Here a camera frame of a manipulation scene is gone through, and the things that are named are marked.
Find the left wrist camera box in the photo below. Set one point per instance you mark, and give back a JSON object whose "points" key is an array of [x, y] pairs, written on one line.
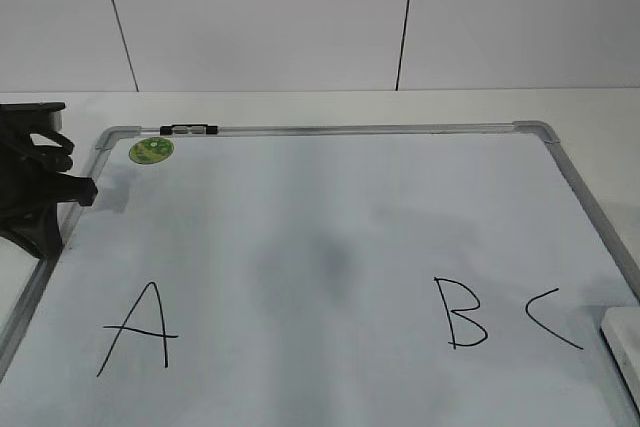
{"points": [[32, 116]]}

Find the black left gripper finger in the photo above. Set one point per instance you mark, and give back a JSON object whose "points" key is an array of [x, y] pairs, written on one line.
{"points": [[36, 232]]}

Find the white whiteboard eraser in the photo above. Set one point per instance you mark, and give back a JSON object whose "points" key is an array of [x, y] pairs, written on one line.
{"points": [[621, 329]]}

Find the green round magnet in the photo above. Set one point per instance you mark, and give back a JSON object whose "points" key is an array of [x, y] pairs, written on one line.
{"points": [[151, 151]]}

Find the white board with aluminium frame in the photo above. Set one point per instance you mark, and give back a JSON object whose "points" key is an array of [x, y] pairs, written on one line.
{"points": [[450, 275]]}

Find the black silver marker clip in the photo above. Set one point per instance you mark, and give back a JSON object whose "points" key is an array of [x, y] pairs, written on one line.
{"points": [[188, 130]]}

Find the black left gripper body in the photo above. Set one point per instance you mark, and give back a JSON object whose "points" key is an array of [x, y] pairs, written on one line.
{"points": [[35, 169]]}

